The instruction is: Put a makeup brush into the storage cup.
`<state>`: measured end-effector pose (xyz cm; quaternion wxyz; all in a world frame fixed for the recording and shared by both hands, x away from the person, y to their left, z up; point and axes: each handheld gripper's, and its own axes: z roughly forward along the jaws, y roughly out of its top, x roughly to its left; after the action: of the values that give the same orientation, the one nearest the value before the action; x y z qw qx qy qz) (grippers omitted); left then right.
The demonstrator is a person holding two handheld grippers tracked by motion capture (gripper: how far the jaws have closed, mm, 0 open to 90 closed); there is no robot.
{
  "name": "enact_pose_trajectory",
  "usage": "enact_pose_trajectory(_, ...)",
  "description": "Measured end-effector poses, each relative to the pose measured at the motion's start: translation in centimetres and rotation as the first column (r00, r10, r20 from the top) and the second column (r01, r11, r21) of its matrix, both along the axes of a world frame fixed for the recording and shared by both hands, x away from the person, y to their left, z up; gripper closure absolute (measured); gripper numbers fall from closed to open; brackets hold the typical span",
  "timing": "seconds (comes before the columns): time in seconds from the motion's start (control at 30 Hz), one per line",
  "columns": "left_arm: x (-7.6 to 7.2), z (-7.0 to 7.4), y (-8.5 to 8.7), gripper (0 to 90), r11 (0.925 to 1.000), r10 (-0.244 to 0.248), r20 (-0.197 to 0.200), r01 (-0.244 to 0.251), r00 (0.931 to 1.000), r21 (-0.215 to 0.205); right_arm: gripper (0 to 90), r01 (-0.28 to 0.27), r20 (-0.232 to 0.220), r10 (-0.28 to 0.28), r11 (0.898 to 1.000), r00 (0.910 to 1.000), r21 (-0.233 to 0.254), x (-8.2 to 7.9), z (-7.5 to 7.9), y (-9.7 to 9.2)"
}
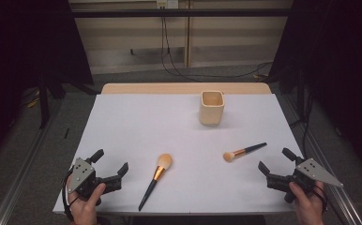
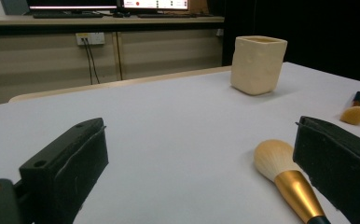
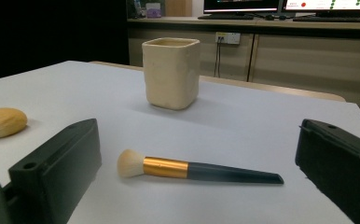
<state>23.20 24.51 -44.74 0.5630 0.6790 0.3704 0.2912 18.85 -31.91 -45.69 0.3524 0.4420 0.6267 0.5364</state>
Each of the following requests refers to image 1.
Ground small makeup brush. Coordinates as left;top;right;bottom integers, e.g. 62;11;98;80
222;142;268;163

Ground white table mat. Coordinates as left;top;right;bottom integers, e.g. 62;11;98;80
52;93;307;217

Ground person's right hand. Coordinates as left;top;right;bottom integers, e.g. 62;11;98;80
288;181;327;225

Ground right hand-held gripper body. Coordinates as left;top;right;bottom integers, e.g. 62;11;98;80
278;157;345;204

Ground black horizontal metal bar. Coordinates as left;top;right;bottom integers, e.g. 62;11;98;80
70;8;294;18

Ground person's left hand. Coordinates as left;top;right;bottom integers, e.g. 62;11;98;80
66;182;107;225

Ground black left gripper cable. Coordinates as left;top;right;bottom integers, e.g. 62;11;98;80
61;170;78;221

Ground dark curtain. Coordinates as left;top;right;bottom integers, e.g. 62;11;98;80
266;0;362;180
0;0;95;172

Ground beige square cup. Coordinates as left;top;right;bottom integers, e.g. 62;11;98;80
199;90;226;127

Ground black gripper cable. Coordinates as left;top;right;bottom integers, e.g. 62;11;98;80
61;170;78;221
313;183;329;214

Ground black metal stand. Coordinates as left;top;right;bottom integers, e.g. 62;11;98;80
295;67;309;127
38;76;52;129

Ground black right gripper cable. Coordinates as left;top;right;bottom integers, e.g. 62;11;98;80
313;183;329;214

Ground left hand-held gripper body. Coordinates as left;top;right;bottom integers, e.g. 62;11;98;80
67;157;110;206

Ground black floor cable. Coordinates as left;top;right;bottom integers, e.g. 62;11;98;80
290;93;315;158

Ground long black power cable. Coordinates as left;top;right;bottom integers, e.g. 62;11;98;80
159;15;274;83

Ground short black power cable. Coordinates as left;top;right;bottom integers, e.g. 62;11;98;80
163;16;172;54

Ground white wall socket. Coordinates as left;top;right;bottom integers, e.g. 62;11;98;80
156;0;179;9

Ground aluminium floor rail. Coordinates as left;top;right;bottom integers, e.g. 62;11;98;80
281;93;362;225
0;123;62;225

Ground large makeup brush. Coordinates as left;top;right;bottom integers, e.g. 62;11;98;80
138;153;173;212

